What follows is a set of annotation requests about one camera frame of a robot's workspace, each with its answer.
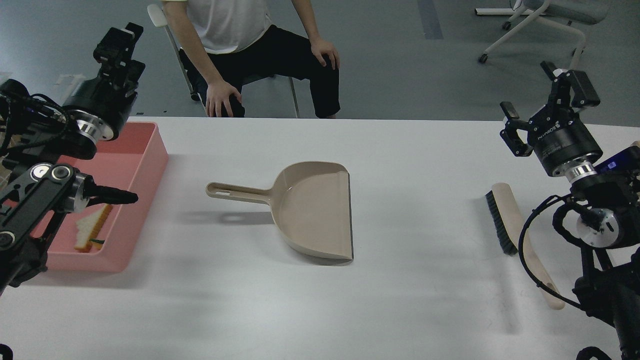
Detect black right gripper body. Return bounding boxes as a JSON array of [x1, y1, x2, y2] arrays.
[[527, 106, 603, 177]]

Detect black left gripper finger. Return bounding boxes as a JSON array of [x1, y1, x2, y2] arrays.
[[93, 22, 144, 66]]

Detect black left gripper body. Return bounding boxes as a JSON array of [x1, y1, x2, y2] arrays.
[[62, 60, 146, 141]]

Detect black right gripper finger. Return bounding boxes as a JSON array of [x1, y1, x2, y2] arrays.
[[540, 61, 601, 113], [499, 101, 534, 157]]

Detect beige hand brush black bristles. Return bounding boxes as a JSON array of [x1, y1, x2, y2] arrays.
[[485, 182, 558, 292]]

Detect triangular bread slice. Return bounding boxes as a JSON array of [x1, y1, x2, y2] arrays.
[[73, 203, 114, 253]]

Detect beige plastic dustpan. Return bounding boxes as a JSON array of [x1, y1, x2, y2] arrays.
[[205, 161, 354, 261]]

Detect yellow green sponge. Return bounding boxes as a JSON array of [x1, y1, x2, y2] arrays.
[[89, 238, 106, 251]]

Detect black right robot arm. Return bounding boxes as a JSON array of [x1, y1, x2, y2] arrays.
[[500, 61, 640, 360]]

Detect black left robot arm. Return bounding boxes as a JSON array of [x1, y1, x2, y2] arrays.
[[0, 22, 146, 290]]

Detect pink plastic bin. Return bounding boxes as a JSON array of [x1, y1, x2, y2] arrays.
[[0, 121, 170, 273]]

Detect white office chair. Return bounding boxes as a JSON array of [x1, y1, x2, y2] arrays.
[[474, 0, 610, 69]]

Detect seated person white shirt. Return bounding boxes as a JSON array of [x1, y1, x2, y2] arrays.
[[162, 0, 341, 119]]

